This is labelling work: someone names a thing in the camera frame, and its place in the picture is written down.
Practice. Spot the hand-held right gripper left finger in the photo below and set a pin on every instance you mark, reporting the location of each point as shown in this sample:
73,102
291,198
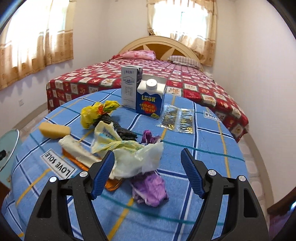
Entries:
103,176

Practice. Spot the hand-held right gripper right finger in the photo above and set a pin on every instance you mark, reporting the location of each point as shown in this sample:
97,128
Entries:
193,175

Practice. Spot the orange packet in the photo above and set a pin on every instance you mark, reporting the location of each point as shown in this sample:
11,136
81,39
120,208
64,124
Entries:
113,184

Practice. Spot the white plastic bag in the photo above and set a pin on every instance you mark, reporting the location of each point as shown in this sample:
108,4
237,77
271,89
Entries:
138,160

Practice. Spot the long cream wrapper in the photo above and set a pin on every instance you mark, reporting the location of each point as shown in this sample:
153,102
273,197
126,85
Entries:
74,148

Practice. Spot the large purple wrapper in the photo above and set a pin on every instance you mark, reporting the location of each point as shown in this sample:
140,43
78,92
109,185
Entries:
150,187

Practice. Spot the black ribbed wrapper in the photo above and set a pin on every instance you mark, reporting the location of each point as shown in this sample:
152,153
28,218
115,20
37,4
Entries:
122,132

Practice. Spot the small purple wrapper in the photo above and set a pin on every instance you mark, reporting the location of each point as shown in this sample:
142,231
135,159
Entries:
148,138

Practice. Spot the yellow wrapper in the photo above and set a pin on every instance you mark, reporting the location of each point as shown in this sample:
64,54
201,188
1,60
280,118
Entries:
90,115

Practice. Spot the yellow sponge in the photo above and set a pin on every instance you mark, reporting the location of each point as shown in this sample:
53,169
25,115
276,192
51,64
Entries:
54,131

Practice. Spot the light blue trash bin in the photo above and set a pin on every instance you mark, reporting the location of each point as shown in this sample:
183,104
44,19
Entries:
7,166

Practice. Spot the blue checked tablecloth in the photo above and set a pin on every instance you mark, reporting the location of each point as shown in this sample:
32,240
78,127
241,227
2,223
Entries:
203,150

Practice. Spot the clear snack packet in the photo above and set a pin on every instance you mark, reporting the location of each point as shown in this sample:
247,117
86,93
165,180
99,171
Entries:
186,121
168,117

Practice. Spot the blue milk carton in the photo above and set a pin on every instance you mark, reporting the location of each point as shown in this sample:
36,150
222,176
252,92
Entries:
149,102

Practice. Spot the white milk carton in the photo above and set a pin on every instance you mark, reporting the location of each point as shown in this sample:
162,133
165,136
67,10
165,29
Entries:
129,88

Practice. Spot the dark wooden furniture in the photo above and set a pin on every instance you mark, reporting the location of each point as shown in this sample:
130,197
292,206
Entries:
284,208

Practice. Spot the red checked bedspread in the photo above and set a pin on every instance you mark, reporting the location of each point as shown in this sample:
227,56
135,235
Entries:
92,76

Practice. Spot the striped pillow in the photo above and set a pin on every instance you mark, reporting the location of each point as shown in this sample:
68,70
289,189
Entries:
185,60

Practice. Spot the pink pillow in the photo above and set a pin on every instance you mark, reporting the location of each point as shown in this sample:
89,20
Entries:
138,55

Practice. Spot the narrow beige curtain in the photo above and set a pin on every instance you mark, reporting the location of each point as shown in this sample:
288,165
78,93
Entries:
208,46

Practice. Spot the cream wooden headboard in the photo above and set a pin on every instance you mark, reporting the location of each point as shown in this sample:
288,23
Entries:
161,46

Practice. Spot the wide beige curtain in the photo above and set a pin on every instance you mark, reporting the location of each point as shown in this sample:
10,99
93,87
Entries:
34,46

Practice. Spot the white wall socket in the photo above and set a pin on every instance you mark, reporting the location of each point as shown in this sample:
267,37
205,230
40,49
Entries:
21,102

